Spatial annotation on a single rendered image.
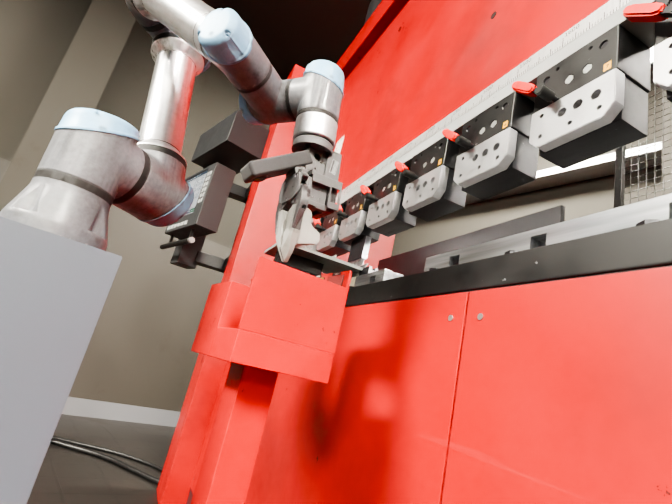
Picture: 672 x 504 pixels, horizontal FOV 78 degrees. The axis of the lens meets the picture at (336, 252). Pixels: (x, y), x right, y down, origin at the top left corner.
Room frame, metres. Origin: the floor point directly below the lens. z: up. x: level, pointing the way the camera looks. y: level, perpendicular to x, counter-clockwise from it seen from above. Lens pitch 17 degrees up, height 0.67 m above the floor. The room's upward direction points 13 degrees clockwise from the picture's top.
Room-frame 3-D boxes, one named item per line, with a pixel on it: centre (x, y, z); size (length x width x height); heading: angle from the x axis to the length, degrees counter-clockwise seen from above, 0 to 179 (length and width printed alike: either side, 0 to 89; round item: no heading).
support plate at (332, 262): (1.24, 0.07, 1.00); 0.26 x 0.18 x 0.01; 112
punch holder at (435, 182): (0.95, -0.21, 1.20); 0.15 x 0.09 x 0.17; 22
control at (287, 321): (0.70, 0.09, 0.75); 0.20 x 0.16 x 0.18; 30
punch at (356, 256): (1.30, -0.07, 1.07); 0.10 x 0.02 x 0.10; 22
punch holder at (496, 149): (0.76, -0.28, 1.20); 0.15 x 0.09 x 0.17; 22
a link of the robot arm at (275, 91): (0.67, 0.19, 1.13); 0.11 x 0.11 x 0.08; 65
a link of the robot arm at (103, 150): (0.67, 0.44, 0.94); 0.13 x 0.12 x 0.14; 155
